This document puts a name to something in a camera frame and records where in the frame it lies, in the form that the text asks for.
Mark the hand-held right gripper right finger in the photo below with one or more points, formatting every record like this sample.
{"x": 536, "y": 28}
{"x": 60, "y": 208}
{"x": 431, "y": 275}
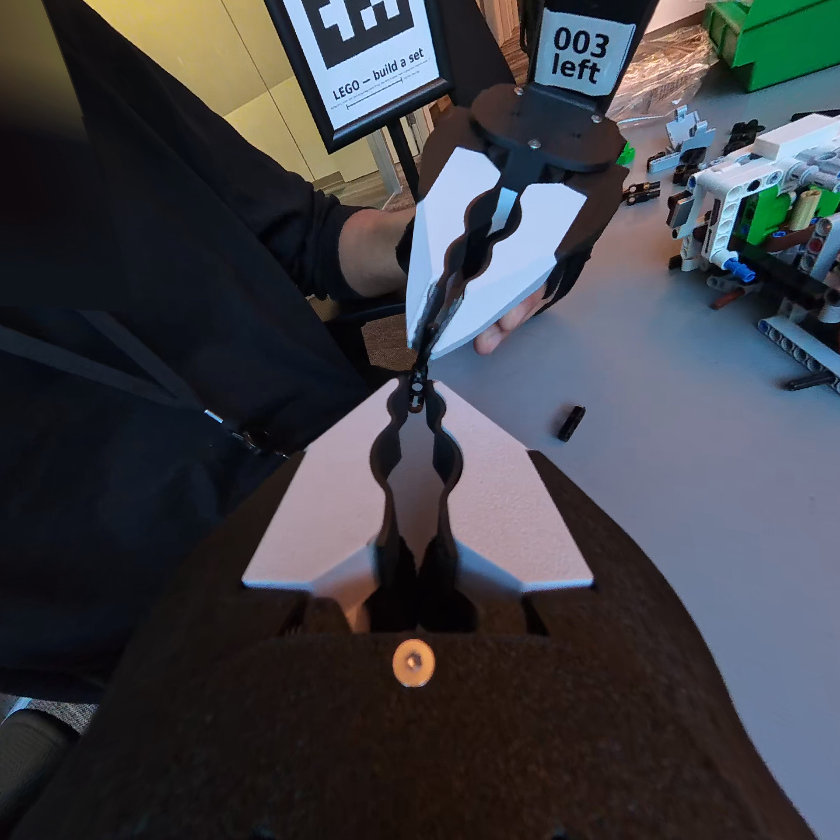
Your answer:
{"x": 518, "y": 518}

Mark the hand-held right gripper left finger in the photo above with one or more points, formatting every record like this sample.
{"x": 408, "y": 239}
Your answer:
{"x": 321, "y": 518}

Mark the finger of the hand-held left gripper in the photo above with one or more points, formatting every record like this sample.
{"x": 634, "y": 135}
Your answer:
{"x": 525, "y": 262}
{"x": 439, "y": 216}

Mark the short black lego pin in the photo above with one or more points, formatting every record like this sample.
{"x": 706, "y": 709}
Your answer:
{"x": 571, "y": 423}

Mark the black lego connector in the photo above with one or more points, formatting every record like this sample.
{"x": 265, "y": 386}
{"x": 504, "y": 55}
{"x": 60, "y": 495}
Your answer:
{"x": 417, "y": 392}

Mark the person's left forearm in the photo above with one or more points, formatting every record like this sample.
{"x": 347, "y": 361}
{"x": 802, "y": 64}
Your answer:
{"x": 295, "y": 223}

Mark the green lego piece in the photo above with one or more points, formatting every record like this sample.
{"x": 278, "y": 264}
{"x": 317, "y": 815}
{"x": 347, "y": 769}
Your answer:
{"x": 627, "y": 154}

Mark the grey lego subassembly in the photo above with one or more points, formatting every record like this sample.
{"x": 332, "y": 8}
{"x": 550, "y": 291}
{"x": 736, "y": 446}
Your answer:
{"x": 686, "y": 131}

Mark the pile of small black lego pieces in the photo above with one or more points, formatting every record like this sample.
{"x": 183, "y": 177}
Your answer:
{"x": 741, "y": 136}

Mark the partly built lego truck model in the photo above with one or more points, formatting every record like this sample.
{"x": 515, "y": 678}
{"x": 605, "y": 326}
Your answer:
{"x": 728, "y": 210}

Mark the person's left hand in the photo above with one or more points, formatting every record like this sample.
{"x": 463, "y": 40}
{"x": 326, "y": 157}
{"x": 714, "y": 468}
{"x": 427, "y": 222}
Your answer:
{"x": 374, "y": 253}

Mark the clear plastic bag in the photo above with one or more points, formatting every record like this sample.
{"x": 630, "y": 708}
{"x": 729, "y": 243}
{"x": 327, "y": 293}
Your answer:
{"x": 669, "y": 72}

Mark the black framed sign stand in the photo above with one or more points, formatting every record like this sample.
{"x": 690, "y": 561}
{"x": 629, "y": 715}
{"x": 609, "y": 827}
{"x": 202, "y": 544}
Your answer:
{"x": 367, "y": 65}

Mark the green plastic bin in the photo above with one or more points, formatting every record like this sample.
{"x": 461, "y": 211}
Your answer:
{"x": 774, "y": 46}

